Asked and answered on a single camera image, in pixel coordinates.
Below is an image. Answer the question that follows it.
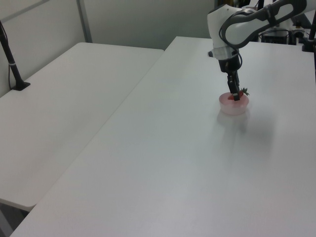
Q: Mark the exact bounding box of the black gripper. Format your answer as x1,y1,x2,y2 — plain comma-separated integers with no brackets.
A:
218,55,241,102

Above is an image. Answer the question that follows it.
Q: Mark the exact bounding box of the red strawberry with green leaves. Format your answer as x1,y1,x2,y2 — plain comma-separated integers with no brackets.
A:
228,87,250,101

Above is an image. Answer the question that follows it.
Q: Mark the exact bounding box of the pink plastic bowl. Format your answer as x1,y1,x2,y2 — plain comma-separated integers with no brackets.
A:
218,91,250,116

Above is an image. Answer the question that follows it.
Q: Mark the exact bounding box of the black equipment box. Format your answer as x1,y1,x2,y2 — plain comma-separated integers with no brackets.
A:
261,28,290,45

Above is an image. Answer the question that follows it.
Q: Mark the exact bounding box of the white side table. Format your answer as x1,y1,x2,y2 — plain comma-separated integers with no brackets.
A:
0,41,165,208

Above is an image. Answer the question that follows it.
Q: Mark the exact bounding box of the black stand pole with tie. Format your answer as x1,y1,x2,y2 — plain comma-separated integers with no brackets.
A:
0,20,31,91

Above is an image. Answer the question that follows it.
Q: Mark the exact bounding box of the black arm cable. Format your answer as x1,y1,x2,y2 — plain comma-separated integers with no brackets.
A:
219,9,244,69

